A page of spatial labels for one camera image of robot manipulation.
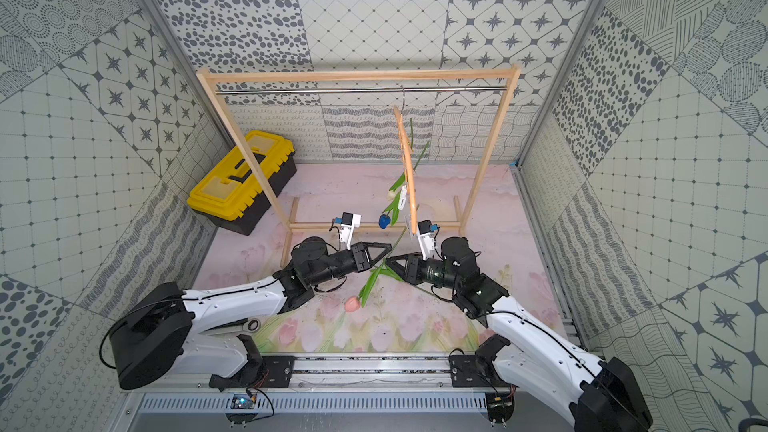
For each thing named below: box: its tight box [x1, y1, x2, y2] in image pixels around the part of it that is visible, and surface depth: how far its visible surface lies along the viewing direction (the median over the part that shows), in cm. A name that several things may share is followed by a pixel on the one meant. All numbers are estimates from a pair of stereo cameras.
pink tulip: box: [344, 228, 408, 313], surface depth 74 cm
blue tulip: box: [378, 192, 402, 229], surface depth 88 cm
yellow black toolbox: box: [187, 130, 297, 236], surface depth 93 cm
